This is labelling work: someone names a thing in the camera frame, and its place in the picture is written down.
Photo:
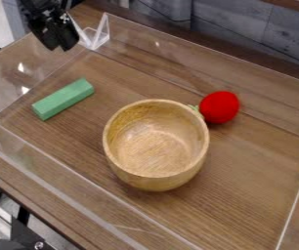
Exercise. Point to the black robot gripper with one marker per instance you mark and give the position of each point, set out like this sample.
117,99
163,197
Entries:
41,10

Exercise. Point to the green rectangular block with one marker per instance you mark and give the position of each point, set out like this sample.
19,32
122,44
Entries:
67,96

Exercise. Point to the light wooden bowl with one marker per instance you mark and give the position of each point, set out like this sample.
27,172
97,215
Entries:
157,144

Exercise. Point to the red plush strawberry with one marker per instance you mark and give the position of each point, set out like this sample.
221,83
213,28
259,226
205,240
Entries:
218,107

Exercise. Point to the clear acrylic tray walls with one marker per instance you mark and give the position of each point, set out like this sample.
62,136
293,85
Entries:
241,203

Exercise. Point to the black metal clamp bracket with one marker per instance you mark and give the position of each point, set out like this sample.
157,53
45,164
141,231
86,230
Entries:
27,237

